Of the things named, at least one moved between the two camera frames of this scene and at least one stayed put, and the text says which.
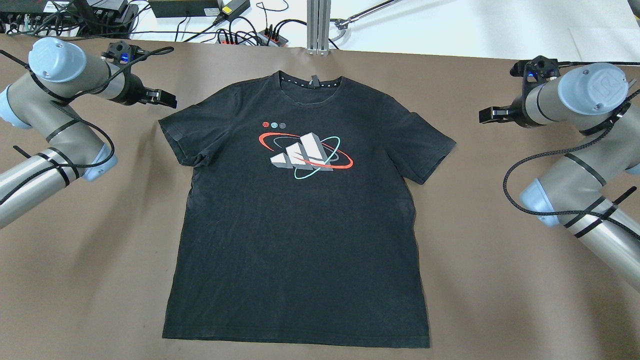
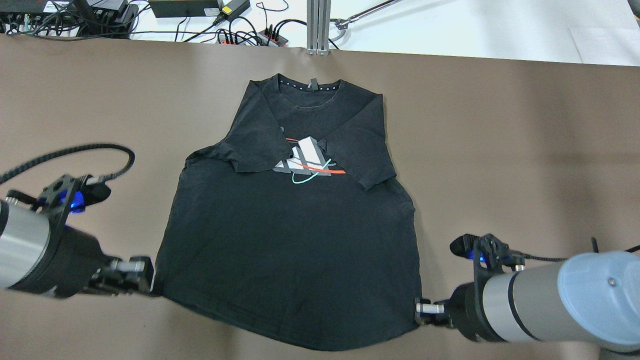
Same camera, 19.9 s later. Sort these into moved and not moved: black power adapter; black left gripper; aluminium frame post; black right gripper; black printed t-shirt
Moved: black right gripper; black printed t-shirt; black left gripper
Not moved: aluminium frame post; black power adapter
